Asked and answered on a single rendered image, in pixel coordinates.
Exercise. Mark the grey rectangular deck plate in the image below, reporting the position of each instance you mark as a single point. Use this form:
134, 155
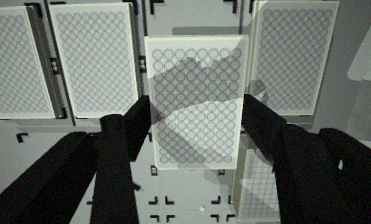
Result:
347, 57

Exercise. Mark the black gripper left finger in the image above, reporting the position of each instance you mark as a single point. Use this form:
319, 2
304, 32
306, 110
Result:
51, 189

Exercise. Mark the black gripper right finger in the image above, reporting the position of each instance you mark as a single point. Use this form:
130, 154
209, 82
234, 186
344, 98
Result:
305, 186

